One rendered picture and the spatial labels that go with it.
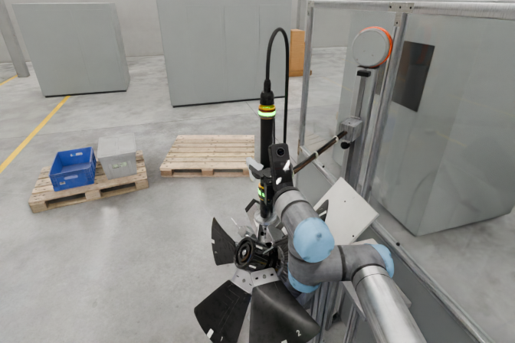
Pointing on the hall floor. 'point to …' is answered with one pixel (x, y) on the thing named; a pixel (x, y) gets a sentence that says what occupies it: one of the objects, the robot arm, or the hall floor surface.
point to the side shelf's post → (352, 325)
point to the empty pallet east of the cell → (208, 155)
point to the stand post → (318, 306)
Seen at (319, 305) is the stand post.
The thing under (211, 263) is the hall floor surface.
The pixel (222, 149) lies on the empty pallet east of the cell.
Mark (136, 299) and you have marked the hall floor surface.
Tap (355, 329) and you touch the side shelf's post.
